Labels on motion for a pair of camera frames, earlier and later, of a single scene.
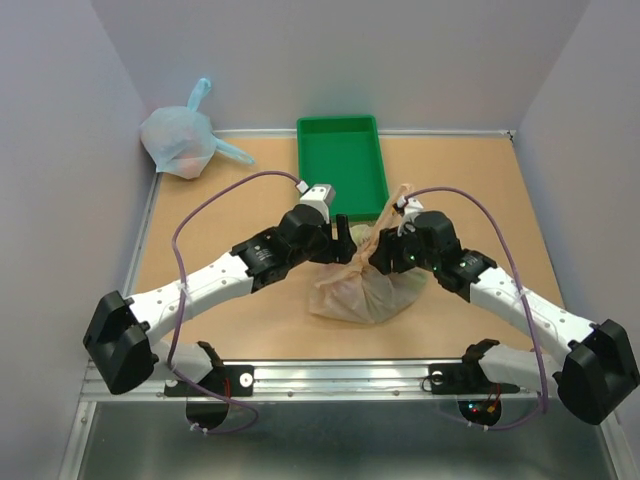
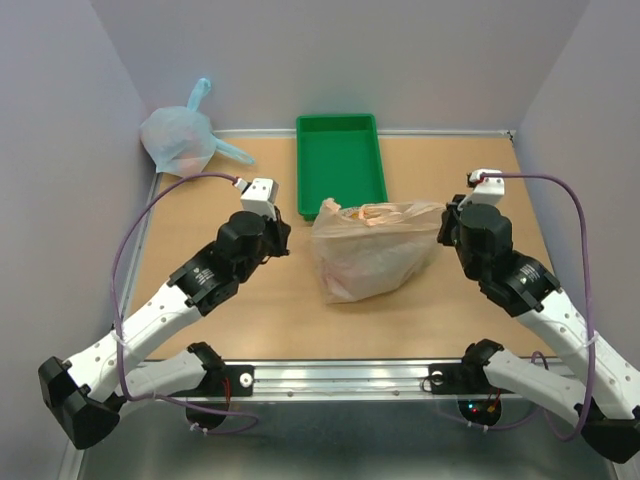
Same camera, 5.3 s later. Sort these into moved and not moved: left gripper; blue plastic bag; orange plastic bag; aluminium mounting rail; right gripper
Moved: right gripper; orange plastic bag; left gripper
Not moved: blue plastic bag; aluminium mounting rail
